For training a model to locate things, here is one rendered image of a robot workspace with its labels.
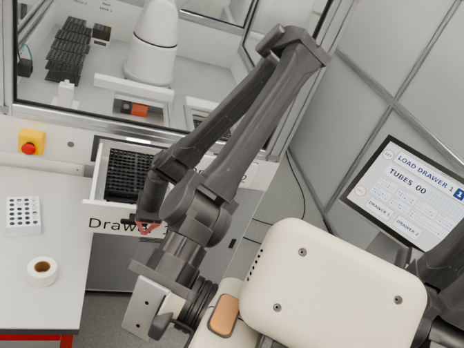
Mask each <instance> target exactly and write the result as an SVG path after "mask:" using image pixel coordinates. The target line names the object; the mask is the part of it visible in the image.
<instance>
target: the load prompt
mask: <svg viewBox="0 0 464 348"><path fill-rule="evenodd" d="M392 162H394V163H396V164H397V165H399V166H401V167H402V168H404V169H405V170H407V171H409V172H410V173H412V174H414V175H415V176H417V177H419V178H420V179H422V180H423V181H425V182H427V183H428V184H430V185H432V186H433V187H434V188H436V189H438V190H440V191H441V192H443V193H444V194H446V195H448V196H450V197H451V198H452V199H454V200H456V201H457V202H459V203H461V204H462V205H464V188H463V187H462V186H459V185H458V184H456V183H455V182H453V181H451V180H449V179H448V178H446V177H444V176H443V175H441V174H440V173H437V172H436V171H434V170H433V169H431V168H430V167H428V166H426V165H424V164H423V163H421V162H419V161H418V160H416V159H414V158H413V157H411V156H409V155H408V154H406V153H404V152H402V151H400V152H399V153H398V154H397V156H395V158H394V159H393V161H392Z"/></svg>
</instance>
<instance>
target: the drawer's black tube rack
mask: <svg viewBox="0 0 464 348"><path fill-rule="evenodd" d="M111 153H112V154H111ZM133 153H134V154H133ZM116 154H117V155H116ZM125 155H126V156H125ZM143 155H144V156H143ZM129 156H130V157H129ZM147 156H148V157H147ZM138 157H140V158H138ZM153 157H154V155H151V154H146V153H138V152H134V151H125V150H121V149H116V148H110V155H109V158H108V168H107V174H106V183H105V186H109V187H112V186H113V187H119V188H124V189H134V190H140V191H143V190H144V185H145V182H146V177H147V174H148V172H149V169H150V167H151V163H152V159H153ZM142 158H144V159H142ZM137 199H138V195H129V194H123V193H113V192H108V191H105V189H104V198H103V200H106V201H107V202H109V200H113V201H119V202H130V204H133V203H136V201H137Z"/></svg>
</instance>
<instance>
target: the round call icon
mask: <svg viewBox="0 0 464 348"><path fill-rule="evenodd" d="M368 190H369V189H368V188H366V187H364V186H363V185H362V184H360V183H358V184H357V186H356V187H355V189H354V190H353V191H352V193H354V194H355V195H357V196H358V197H359V198H361V199H363V197H364V196H365V194H366V193H367V192H368Z"/></svg>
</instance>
